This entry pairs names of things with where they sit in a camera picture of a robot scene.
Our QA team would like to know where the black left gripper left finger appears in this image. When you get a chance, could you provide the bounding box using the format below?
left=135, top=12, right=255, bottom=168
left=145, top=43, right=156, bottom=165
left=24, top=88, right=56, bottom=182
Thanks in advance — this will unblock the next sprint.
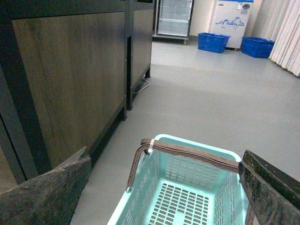
left=0, top=147, right=91, bottom=225

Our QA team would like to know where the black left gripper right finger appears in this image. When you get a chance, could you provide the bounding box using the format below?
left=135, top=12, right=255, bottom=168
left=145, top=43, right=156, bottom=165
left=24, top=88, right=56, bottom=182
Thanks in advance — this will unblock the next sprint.
left=239, top=150, right=300, bottom=225

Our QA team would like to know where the brown basket handle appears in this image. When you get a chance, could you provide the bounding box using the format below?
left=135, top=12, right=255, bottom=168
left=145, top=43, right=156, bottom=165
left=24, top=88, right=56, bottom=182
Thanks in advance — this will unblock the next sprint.
left=127, top=138, right=256, bottom=225

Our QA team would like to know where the light blue plastic basket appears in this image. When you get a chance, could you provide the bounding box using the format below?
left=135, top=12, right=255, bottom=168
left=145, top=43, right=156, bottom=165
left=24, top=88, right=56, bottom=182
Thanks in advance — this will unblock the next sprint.
left=106, top=134, right=249, bottom=225

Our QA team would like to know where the blue plastic basket right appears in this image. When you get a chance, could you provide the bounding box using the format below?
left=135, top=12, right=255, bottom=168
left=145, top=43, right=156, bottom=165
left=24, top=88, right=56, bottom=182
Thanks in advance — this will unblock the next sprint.
left=241, top=37, right=275, bottom=58

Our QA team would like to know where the blue plastic basket left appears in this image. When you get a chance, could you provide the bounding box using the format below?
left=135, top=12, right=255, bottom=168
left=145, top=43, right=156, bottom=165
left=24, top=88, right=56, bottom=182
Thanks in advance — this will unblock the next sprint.
left=198, top=33, right=231, bottom=53

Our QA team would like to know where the dark wooden display stand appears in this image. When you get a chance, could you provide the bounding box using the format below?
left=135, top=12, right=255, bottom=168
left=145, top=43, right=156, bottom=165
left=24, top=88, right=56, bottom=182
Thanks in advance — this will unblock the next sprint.
left=0, top=0, right=154, bottom=184

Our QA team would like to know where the white curtain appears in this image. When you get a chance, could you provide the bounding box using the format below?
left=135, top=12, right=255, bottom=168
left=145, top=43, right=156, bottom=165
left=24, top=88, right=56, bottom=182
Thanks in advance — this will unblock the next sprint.
left=270, top=0, right=300, bottom=77

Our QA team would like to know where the white chest freezer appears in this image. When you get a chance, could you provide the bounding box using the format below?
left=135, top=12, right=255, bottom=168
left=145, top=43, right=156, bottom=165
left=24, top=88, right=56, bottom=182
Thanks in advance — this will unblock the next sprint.
left=209, top=0, right=254, bottom=49

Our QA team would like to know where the glass door fridge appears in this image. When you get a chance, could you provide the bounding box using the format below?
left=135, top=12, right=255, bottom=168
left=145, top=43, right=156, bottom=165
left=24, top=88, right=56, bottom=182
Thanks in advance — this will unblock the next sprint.
left=152, top=0, right=194, bottom=45

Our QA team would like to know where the grey floor cable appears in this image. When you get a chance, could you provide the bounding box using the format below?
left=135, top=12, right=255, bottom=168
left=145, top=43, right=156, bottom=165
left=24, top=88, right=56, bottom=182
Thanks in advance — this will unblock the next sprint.
left=131, top=79, right=150, bottom=95

